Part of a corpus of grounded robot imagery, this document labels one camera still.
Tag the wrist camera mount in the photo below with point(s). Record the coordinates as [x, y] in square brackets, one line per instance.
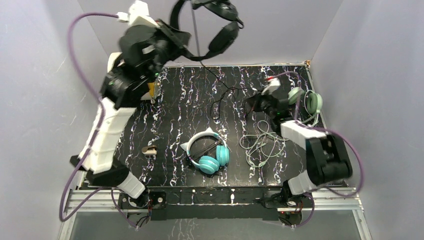
[272, 84]
[138, 14]

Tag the green headphones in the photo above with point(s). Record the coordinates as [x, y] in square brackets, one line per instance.
[313, 103]

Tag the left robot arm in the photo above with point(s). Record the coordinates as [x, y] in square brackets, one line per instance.
[144, 49]

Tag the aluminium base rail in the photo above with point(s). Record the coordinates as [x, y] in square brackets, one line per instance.
[217, 203]

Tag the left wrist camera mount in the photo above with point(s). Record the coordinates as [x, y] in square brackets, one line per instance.
[138, 14]

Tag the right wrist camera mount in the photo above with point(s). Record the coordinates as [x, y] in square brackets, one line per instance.
[272, 84]

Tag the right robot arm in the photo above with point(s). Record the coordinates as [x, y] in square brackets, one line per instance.
[327, 159]

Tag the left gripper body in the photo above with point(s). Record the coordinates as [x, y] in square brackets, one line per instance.
[174, 33]

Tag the cream cylindrical drum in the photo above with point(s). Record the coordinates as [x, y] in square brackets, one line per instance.
[115, 60]

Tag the black headphones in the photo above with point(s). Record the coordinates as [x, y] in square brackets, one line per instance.
[207, 16]

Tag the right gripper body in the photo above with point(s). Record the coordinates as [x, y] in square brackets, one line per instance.
[262, 103]

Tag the small tan white clip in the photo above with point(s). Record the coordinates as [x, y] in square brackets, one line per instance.
[150, 150]

